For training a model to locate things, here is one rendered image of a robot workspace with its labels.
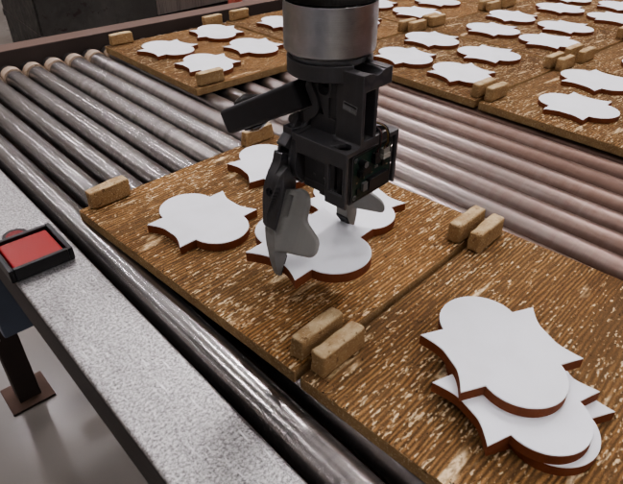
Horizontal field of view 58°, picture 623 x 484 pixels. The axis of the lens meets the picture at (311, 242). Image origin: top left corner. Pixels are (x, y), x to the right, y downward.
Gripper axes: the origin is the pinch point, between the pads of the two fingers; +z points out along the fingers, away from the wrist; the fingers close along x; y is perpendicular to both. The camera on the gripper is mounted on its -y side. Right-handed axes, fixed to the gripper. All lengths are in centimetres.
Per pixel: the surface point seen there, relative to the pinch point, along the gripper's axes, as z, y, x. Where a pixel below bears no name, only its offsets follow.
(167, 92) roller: 9, -66, 27
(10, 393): 100, -107, -16
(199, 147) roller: 8.2, -40.2, 15.4
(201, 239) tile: 4.8, -14.4, -3.8
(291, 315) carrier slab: 5.7, 1.9, -5.0
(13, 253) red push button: 6.7, -30.9, -19.5
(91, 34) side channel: 6, -107, 34
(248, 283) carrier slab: 5.8, -5.2, -4.6
